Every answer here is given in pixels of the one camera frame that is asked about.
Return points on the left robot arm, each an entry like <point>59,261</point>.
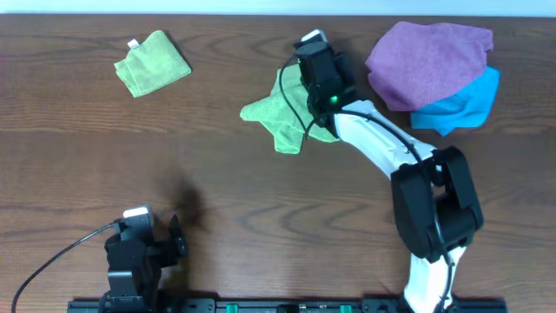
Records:
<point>131,288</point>

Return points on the purple cloth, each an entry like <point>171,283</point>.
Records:
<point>414,65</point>

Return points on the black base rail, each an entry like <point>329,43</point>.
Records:
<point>366,305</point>

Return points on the blue cloth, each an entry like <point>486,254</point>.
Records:
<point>468,108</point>

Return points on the green microfiber cloth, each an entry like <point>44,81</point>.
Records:
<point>277,117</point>

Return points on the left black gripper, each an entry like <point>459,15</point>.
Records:
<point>175,243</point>

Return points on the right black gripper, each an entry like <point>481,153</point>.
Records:
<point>344,68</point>

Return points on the folded green cloth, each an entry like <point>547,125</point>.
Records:
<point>151,65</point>

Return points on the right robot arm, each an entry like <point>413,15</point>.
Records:
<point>436,208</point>

